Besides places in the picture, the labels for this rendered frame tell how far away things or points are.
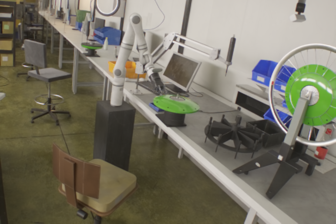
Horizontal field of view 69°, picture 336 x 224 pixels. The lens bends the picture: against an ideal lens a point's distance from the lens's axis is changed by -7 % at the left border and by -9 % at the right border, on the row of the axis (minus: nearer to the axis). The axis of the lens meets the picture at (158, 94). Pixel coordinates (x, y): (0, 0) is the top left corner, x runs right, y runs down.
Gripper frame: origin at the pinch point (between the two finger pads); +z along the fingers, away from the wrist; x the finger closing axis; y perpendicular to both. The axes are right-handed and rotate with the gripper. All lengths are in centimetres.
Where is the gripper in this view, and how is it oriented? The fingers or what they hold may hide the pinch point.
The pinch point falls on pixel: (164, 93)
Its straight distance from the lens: 186.1
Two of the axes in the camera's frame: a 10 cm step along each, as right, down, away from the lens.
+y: -4.4, 5.9, 6.8
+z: 3.7, 8.1, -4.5
